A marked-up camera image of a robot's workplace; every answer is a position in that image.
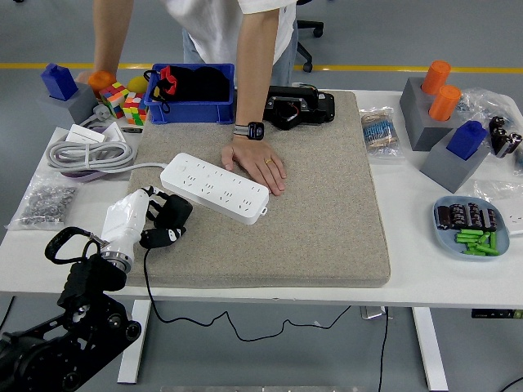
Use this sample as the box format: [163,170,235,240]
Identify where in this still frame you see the person's left hand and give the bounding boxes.
[220,136,288,198]

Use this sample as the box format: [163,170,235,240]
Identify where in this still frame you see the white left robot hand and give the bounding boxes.
[99,185,188,258]

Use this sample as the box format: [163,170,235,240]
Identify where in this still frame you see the white power strip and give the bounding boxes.
[159,152,270,226]

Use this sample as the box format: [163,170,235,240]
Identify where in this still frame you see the black plug with cord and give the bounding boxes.
[142,194,352,342]

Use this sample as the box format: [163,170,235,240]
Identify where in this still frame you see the orange ball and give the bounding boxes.
[87,69,118,97]

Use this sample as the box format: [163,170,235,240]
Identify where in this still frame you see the blue plastic block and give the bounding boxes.
[445,120,489,161]
[40,63,79,101]

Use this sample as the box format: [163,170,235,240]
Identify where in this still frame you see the grey single-slot holder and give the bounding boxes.
[419,128,491,194]
[37,83,99,127]

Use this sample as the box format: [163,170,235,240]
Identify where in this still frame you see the black wrist watch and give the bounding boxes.
[233,121,266,141]

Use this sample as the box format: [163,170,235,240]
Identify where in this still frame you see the colourful puzzle cube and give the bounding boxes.
[98,81,130,119]
[121,91,149,126]

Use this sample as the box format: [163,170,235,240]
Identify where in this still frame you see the yellow ball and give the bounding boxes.
[126,75,149,95]

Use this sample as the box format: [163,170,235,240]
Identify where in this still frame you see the white flat box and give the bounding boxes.
[65,123,108,145]

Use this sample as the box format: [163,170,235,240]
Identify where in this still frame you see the white card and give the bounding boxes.
[92,122,126,144]

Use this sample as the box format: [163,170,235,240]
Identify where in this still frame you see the grey-brown mat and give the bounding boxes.
[108,90,391,289]

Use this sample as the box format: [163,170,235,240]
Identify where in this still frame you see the blue plastic bin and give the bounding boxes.
[145,62,236,125]

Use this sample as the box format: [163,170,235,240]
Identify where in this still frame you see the black mechanical device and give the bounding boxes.
[263,84,337,131]

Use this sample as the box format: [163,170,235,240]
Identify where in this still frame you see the clear bag of screws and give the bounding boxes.
[4,173,79,233]

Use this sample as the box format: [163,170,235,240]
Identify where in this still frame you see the black pouch with red trim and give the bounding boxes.
[142,64,230,114]

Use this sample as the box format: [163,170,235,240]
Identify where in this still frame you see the black office chair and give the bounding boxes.
[294,0,324,74]

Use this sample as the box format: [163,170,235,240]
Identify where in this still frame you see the clear bag of resistors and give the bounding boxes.
[358,106,406,159]

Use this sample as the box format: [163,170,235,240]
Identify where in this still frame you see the person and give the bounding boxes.
[163,0,299,87]

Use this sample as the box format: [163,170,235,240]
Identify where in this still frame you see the white table leg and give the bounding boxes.
[117,300,152,385]
[411,306,449,392]

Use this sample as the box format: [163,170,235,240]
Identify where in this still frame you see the grey two-slot holder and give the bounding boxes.
[399,76,463,152]

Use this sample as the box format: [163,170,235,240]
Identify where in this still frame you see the orange cylinder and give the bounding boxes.
[427,84,463,122]
[420,60,452,96]

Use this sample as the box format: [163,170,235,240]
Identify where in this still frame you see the light blue plate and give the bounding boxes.
[432,195,512,262]

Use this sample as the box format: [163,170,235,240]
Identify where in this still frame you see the clear bag of hardware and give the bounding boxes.
[455,87,518,127]

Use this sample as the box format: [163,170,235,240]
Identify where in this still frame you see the clear plastic bag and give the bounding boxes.
[473,179,523,205]

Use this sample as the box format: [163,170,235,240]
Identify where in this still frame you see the black table control panel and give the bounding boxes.
[471,309,523,320]

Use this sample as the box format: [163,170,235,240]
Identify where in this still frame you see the grey coiled power cable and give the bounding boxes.
[44,104,168,175]

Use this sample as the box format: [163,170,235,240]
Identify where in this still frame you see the grey metal bracket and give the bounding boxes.
[359,305,394,320]

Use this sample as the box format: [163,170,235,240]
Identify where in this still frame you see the black hanging cable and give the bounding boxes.
[376,308,390,392]

